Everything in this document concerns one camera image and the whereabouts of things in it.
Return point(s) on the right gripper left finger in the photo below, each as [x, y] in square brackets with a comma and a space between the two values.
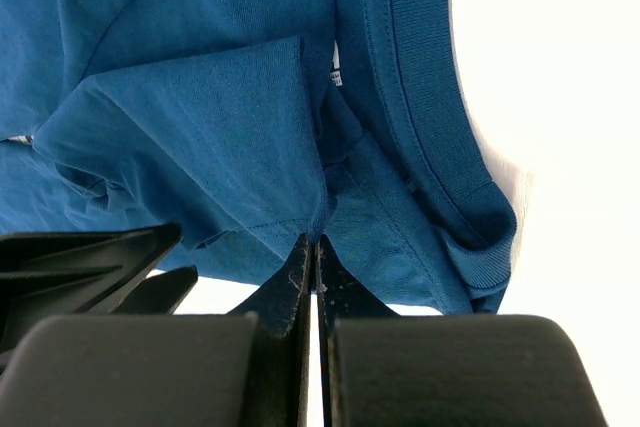
[276, 389]

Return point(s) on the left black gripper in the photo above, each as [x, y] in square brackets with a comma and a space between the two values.
[48, 274]

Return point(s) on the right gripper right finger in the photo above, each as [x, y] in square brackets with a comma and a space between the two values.
[339, 296]

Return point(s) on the blue t-shirt with print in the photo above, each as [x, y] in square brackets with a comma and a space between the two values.
[249, 123]

